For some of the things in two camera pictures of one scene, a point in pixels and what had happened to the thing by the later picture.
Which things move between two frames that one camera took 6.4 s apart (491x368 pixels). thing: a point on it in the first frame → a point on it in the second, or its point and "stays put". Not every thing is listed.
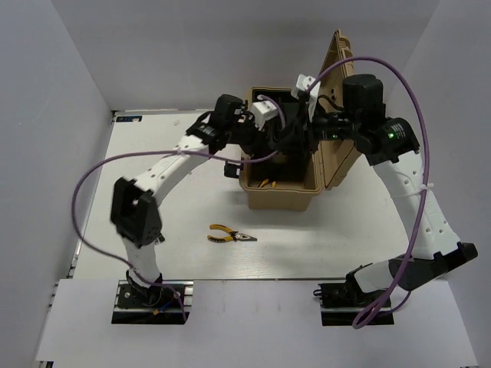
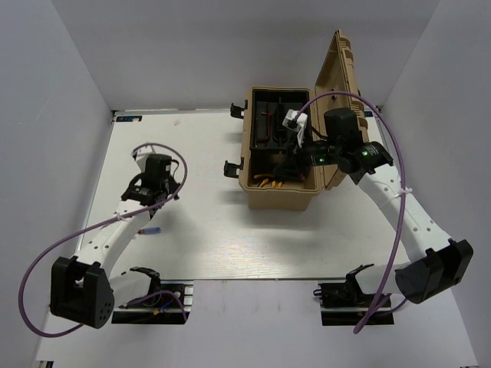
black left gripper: x=259 y=142 → x=173 y=185
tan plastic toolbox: x=334 y=160 stays put
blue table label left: x=135 y=119 stays put
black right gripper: x=313 y=126 → x=299 y=156
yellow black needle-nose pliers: x=233 y=234 → x=274 y=183
